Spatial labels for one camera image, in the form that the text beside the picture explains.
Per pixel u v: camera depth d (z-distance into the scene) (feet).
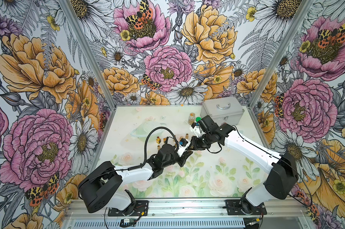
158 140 3.19
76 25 2.51
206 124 2.11
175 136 2.22
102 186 1.42
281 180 1.38
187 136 3.19
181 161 2.37
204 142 2.22
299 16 2.45
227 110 3.29
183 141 2.26
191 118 3.44
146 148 2.21
